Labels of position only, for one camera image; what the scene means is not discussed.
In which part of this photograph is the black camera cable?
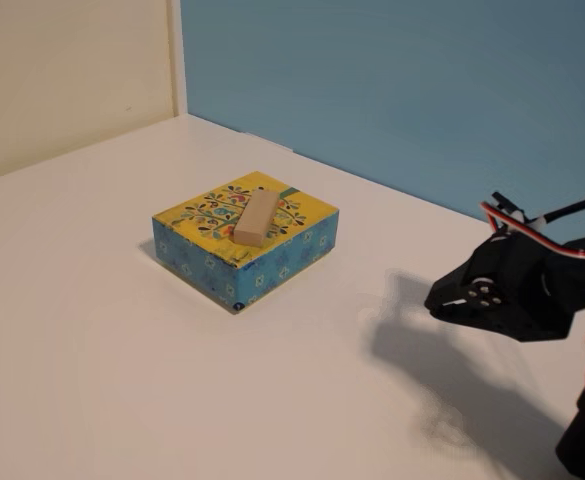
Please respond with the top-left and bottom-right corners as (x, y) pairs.
(490, 191), (585, 224)

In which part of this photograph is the wooden Jenga block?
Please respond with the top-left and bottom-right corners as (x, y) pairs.
(232, 188), (278, 249)

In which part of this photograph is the yellow teal floral box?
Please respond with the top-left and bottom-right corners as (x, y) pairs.
(151, 170), (342, 315)

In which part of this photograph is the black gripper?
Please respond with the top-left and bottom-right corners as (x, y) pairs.
(424, 235), (582, 344)

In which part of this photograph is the red white servo cable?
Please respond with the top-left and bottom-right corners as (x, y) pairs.
(480, 199), (585, 261)

